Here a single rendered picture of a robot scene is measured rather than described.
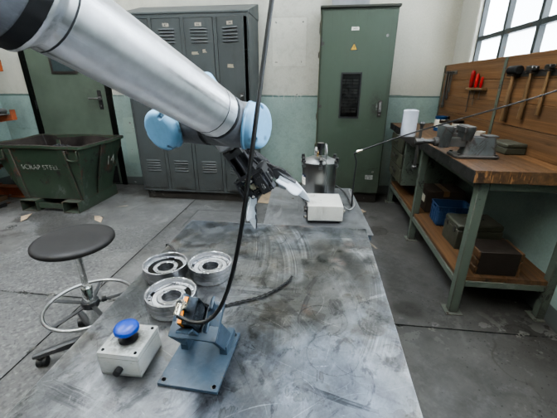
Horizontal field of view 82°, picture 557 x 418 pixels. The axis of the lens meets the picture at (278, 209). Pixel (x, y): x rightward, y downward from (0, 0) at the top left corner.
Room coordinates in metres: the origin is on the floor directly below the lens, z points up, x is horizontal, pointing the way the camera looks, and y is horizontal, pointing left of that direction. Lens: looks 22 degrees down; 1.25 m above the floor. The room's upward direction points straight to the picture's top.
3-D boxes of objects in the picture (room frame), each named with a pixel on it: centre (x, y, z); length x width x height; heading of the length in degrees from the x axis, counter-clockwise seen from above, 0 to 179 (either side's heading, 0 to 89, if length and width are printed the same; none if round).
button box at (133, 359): (0.42, 0.25, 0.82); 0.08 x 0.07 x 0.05; 173
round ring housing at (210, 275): (0.68, 0.17, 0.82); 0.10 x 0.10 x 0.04
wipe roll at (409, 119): (2.57, -1.02, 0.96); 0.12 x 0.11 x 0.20; 83
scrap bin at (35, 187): (3.40, 2.33, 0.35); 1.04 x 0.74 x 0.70; 83
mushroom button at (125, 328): (0.42, 0.25, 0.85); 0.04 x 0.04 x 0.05
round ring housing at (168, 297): (0.56, 0.23, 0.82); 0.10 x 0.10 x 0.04
